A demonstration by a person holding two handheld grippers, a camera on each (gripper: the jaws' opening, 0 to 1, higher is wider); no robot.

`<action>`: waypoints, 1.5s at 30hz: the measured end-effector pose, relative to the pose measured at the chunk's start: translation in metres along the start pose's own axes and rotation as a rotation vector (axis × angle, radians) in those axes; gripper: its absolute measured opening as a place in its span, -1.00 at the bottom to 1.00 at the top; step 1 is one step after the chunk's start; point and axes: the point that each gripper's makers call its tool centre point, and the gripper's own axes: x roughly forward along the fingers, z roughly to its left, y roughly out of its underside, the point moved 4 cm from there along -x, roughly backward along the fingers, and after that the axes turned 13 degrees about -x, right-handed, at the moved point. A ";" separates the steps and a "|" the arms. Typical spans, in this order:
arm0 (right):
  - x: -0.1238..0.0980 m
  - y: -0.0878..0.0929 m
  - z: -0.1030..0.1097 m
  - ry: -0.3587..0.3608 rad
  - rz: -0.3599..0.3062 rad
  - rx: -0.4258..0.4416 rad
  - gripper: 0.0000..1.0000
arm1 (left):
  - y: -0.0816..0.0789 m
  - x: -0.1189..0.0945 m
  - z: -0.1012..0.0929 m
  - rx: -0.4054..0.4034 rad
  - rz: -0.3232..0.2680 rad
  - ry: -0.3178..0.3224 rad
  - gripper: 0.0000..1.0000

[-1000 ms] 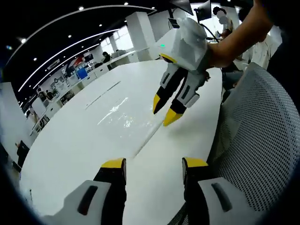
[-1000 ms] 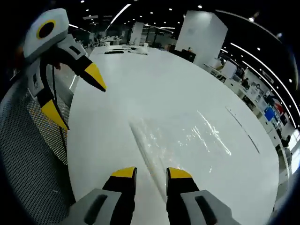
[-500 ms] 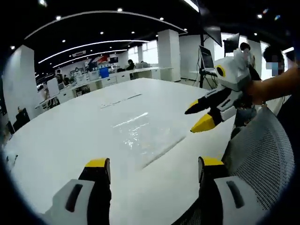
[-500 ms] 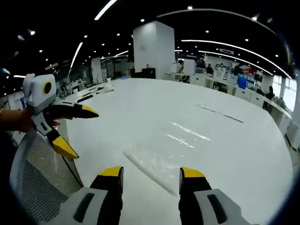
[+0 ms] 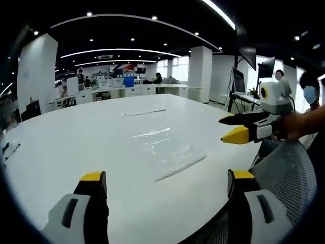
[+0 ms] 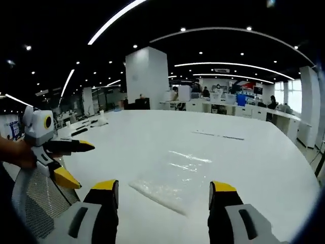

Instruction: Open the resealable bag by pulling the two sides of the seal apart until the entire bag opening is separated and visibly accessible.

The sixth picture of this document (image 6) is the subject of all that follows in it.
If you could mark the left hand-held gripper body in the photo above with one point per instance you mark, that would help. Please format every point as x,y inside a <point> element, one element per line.
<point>38,127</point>

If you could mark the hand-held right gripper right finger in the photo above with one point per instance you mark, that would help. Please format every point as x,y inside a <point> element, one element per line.
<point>236,221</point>

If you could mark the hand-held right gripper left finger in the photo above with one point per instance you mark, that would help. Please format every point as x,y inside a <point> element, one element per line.
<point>86,221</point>

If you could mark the clear resealable bag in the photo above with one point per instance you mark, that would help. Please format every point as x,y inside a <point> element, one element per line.
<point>175,178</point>

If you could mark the white crumpled bag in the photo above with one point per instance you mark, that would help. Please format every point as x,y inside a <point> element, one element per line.
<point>99,119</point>

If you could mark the person's left hand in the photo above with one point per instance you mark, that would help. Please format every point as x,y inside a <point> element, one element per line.
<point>21,153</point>

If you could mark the black tool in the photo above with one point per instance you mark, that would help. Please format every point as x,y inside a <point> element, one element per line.
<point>79,131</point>

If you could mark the black chair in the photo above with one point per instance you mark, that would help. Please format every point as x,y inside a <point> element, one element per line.
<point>139,103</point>

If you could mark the clear flat plastic strip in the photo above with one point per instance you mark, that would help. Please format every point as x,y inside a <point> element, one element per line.
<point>218,135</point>

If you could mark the white pillar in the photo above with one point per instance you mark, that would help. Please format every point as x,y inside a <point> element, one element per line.
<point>309,101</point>
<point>147,78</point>

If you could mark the blue box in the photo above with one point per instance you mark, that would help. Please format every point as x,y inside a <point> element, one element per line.
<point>241,100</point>

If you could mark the white board panel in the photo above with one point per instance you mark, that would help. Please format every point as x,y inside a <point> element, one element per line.
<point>184,93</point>

